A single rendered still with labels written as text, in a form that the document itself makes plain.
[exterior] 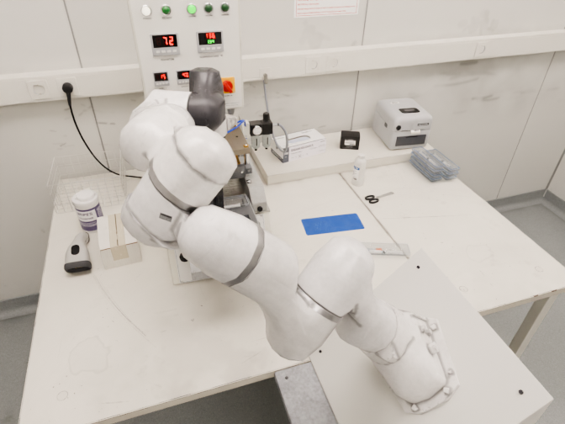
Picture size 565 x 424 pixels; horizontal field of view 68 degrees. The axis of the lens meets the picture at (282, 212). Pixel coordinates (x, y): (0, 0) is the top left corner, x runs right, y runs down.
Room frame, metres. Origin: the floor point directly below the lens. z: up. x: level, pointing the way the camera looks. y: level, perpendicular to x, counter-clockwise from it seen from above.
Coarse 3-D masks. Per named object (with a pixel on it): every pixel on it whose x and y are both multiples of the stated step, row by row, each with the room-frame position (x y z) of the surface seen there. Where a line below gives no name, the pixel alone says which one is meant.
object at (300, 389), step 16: (288, 368) 0.64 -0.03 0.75; (304, 368) 0.64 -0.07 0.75; (288, 384) 0.60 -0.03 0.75; (304, 384) 0.60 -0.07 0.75; (320, 384) 0.60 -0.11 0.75; (288, 400) 0.55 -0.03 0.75; (304, 400) 0.56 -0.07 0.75; (320, 400) 0.56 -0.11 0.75; (288, 416) 0.52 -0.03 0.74; (304, 416) 0.52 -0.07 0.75; (320, 416) 0.52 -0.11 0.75
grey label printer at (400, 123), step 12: (384, 108) 1.91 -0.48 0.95; (396, 108) 1.88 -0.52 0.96; (408, 108) 1.89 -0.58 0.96; (420, 108) 1.89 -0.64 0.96; (384, 120) 1.87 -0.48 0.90; (396, 120) 1.78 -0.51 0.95; (408, 120) 1.79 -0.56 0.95; (420, 120) 1.80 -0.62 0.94; (384, 132) 1.85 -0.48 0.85; (396, 132) 1.78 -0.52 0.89; (408, 132) 1.79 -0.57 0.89; (420, 132) 1.80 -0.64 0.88; (396, 144) 1.77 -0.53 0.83; (408, 144) 1.79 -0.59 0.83; (420, 144) 1.81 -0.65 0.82
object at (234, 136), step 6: (240, 120) 1.33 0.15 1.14; (234, 126) 1.35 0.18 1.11; (228, 132) 1.25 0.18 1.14; (234, 132) 1.30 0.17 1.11; (240, 132) 1.30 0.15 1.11; (228, 138) 1.26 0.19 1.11; (234, 138) 1.26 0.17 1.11; (240, 138) 1.26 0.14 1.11; (246, 138) 1.43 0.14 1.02; (234, 144) 1.22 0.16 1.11; (240, 144) 1.22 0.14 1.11; (246, 144) 1.21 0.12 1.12; (234, 150) 1.18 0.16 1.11; (240, 150) 1.19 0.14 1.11; (246, 150) 1.19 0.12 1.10
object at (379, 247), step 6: (366, 246) 1.11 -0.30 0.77; (372, 246) 1.12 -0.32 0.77; (378, 246) 1.12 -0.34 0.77; (384, 246) 1.12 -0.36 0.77; (390, 246) 1.12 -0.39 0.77; (396, 246) 1.12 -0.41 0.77; (402, 246) 1.12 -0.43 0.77; (408, 246) 1.12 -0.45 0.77; (384, 252) 1.09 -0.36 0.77; (390, 252) 1.09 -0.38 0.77; (396, 252) 1.09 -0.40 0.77; (402, 252) 1.09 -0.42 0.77; (408, 252) 1.09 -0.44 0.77
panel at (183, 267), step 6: (258, 216) 1.09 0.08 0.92; (258, 222) 1.08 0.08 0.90; (264, 222) 1.08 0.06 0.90; (264, 228) 1.08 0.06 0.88; (174, 252) 0.98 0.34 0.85; (180, 252) 0.98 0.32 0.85; (180, 258) 0.97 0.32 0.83; (180, 264) 0.96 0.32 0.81; (186, 264) 0.97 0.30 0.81; (180, 270) 0.95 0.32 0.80; (186, 270) 0.96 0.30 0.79; (180, 276) 0.94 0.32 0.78; (186, 276) 0.95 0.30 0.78; (180, 282) 0.94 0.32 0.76; (186, 282) 0.94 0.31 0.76
